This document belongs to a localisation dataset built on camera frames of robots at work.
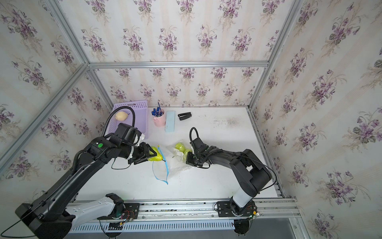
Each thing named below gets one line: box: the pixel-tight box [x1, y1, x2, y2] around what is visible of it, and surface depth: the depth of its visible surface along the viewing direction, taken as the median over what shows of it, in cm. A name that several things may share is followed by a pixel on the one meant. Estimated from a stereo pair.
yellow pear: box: [115, 111, 130, 121], surface depth 110 cm
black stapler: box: [177, 112, 192, 121], surface depth 115 cm
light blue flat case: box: [165, 110, 176, 133], surface depth 110 cm
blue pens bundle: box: [151, 101, 163, 118], surface depth 106 cm
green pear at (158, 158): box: [148, 146, 164, 162], surface depth 70 cm
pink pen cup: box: [150, 109, 167, 128], surface depth 106 cm
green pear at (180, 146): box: [175, 142, 186, 153], surface depth 92 cm
